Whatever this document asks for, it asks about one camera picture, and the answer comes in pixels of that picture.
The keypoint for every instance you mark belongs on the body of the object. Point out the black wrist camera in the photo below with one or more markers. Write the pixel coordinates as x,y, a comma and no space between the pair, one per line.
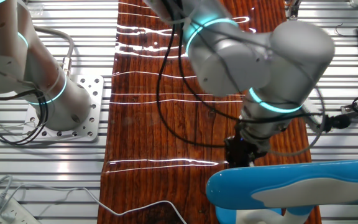
340,122

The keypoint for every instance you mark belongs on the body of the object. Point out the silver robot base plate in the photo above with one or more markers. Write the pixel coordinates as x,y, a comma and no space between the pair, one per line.
95,93

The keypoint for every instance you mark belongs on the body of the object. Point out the white power strip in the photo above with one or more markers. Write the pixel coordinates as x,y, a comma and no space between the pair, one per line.
20,214

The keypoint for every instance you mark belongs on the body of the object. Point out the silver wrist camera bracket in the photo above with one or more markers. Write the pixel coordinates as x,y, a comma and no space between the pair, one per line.
311,113

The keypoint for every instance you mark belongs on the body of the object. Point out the wood grain table mat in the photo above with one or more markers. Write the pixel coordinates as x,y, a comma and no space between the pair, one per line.
135,130

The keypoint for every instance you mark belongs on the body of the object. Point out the blue and white desk lamp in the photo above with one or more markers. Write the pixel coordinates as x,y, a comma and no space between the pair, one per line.
235,186

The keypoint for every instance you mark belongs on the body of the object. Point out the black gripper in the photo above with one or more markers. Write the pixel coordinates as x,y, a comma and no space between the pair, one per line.
241,152

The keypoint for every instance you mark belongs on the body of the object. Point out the metal camera stand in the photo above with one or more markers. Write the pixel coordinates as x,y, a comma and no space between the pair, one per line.
293,12

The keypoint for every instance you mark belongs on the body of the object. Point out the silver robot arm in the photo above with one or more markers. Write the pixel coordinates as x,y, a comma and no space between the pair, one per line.
291,53

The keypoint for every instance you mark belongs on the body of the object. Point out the white power plug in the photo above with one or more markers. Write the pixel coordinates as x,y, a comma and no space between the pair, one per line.
0,202

